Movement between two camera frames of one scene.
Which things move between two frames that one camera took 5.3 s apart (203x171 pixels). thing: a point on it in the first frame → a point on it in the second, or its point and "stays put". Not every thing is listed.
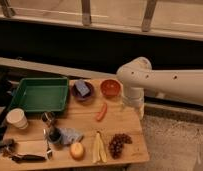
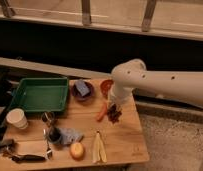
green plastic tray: x=41 y=94 stays put
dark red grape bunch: x=116 y=144 → x=113 y=113
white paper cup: x=17 y=118 stays put
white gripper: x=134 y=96 → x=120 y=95
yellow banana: x=100 y=153 stays put
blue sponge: x=82 y=87 stays put
